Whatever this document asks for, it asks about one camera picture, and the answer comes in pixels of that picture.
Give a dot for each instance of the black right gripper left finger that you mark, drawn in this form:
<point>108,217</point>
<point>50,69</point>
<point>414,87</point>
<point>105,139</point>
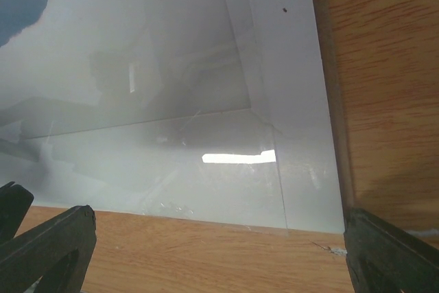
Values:
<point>53,255</point>

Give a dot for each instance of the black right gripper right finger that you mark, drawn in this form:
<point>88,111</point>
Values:
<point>384,258</point>

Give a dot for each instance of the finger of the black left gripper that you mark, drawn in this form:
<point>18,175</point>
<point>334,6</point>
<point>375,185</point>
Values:
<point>15,202</point>

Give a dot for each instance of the white mat board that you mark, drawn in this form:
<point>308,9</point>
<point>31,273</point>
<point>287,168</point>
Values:
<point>281,39</point>

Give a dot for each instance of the landscape photo with white mat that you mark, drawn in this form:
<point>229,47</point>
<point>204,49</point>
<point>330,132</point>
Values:
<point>76,65</point>

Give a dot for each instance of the brown frame backing board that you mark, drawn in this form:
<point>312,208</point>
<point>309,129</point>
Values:
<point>336,105</point>

